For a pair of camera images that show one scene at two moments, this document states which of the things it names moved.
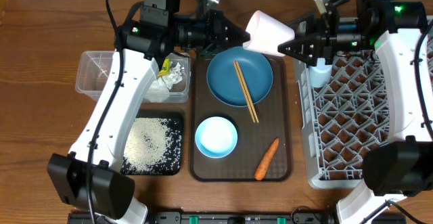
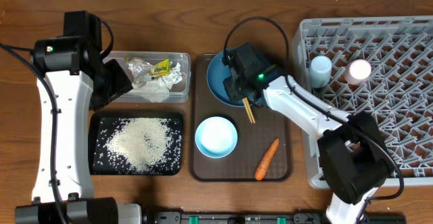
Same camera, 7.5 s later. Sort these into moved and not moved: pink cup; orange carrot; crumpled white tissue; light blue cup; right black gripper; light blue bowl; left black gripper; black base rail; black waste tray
Moved: pink cup; right black gripper; left black gripper
Not moved: light blue cup; light blue bowl; black base rail; black waste tray; crumpled white tissue; orange carrot
